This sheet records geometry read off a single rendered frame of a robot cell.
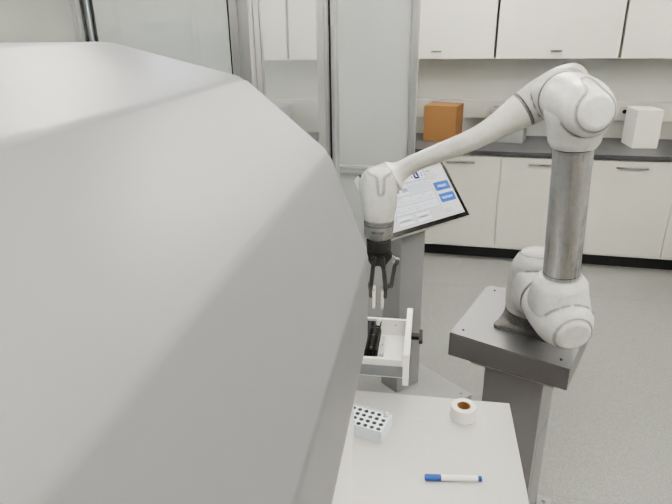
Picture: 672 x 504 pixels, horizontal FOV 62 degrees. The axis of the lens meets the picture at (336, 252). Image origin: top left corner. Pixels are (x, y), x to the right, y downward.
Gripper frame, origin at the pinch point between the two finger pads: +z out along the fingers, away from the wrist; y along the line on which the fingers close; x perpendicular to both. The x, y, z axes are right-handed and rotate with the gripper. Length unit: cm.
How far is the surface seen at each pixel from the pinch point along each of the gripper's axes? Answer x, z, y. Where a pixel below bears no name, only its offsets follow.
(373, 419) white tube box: -34.1, 20.3, 2.0
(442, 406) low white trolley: -21.0, 23.8, 21.0
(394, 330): 4.8, 14.2, 5.1
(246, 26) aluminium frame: -54, -80, -20
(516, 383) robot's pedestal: 7, 33, 46
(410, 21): 157, -82, 2
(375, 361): -19.2, 11.3, 1.1
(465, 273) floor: 251, 99, 46
